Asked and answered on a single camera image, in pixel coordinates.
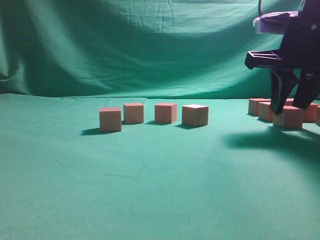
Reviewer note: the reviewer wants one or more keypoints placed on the pink wooden cube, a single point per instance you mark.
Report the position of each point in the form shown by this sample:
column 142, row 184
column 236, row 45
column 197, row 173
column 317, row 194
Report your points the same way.
column 264, row 112
column 195, row 115
column 165, row 112
column 317, row 121
column 133, row 113
column 110, row 119
column 290, row 118
column 310, row 114
column 253, row 105
column 289, row 102

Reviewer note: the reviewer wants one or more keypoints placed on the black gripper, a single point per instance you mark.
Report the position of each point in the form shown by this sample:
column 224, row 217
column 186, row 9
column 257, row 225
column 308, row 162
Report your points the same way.
column 299, row 49

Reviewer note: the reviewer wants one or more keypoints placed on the green cloth backdrop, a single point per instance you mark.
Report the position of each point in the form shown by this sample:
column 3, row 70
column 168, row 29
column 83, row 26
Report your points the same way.
column 160, row 49

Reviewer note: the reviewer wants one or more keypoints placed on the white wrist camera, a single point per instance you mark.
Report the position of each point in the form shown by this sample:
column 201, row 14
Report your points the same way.
column 274, row 22

